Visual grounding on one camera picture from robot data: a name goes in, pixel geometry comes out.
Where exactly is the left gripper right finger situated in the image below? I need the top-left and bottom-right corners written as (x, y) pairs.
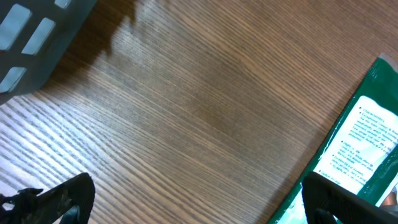
top-left (302, 172), bottom-right (397, 224)

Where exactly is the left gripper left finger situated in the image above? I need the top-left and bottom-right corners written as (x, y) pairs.
top-left (1, 172), bottom-right (95, 224)

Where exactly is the green 3M gloves package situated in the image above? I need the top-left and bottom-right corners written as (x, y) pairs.
top-left (269, 54), bottom-right (397, 224)

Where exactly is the grey plastic mesh basket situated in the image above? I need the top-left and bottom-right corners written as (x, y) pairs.
top-left (1, 0), bottom-right (96, 103)

